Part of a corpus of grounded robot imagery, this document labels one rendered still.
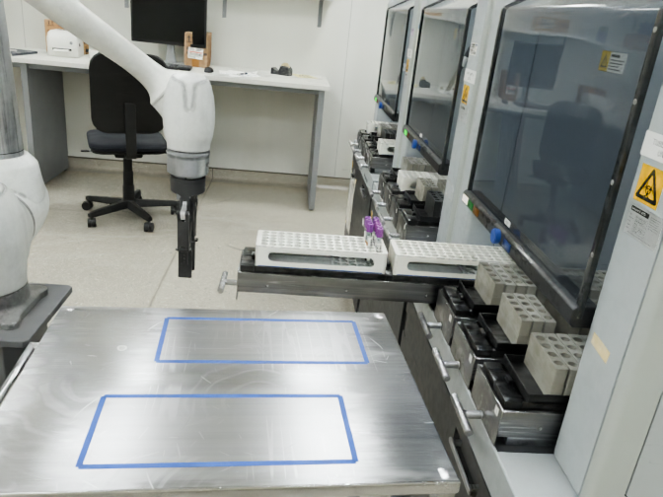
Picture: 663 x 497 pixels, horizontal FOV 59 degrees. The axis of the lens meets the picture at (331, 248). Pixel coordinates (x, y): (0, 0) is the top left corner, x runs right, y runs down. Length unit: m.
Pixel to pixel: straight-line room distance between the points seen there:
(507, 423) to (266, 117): 4.07
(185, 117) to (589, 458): 0.93
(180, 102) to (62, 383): 0.59
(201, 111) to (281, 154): 3.65
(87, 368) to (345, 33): 4.06
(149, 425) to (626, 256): 0.67
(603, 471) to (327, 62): 4.16
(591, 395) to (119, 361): 0.70
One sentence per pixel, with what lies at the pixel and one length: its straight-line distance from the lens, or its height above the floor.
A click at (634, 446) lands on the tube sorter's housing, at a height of 0.85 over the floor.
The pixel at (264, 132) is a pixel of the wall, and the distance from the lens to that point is 4.86.
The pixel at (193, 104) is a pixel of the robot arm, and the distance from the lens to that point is 1.25.
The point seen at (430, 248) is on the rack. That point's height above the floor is 0.86.
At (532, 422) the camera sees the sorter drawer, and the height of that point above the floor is 0.79.
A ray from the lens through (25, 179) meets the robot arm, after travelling 1.49.
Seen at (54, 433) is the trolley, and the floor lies 0.82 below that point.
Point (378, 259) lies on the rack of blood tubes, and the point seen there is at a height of 0.85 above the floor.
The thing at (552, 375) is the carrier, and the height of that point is 0.86.
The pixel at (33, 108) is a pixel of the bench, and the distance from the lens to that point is 4.56.
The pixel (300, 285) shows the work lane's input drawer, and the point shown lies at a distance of 1.33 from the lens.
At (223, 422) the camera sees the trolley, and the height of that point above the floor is 0.82.
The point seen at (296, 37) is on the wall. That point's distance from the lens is 4.77.
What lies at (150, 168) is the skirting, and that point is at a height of 0.05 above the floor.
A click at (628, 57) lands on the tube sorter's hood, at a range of 0.90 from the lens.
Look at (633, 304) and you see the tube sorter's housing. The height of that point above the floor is 1.05.
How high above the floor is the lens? 1.35
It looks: 22 degrees down
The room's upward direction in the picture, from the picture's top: 6 degrees clockwise
